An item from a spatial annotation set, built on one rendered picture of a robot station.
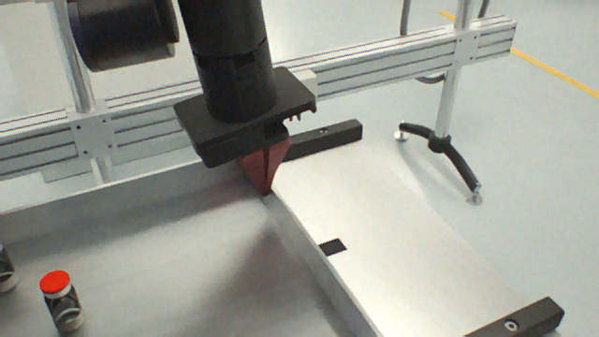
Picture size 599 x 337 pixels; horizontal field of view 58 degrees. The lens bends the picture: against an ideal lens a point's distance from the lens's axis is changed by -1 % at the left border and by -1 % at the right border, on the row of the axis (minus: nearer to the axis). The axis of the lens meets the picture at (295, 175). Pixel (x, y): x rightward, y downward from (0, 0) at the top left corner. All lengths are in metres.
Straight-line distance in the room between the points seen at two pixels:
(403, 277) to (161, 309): 0.20
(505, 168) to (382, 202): 1.67
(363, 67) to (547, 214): 0.83
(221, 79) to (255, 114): 0.04
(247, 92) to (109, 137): 1.03
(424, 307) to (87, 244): 0.29
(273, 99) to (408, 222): 0.18
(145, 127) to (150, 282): 0.98
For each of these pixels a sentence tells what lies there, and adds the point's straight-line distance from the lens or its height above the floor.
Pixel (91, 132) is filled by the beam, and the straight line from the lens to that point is 1.40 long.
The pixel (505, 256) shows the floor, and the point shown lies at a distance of 1.81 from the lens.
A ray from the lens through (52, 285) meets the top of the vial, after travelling 0.42.
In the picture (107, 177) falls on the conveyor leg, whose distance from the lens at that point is 1.50.
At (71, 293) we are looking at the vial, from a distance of 0.43.
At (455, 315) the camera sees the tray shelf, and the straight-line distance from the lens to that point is 0.45.
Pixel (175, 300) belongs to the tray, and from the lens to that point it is 0.45.
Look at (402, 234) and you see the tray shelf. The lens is 0.50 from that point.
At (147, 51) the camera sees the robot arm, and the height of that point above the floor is 1.06.
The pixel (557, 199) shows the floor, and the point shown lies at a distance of 2.10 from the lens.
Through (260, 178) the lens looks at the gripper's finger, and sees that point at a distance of 0.46.
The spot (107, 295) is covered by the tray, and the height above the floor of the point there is 0.88.
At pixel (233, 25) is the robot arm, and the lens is 0.38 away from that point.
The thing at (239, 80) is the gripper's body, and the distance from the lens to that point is 0.40.
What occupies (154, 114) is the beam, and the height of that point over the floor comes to 0.51.
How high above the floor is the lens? 1.22
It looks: 38 degrees down
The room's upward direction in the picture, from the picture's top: straight up
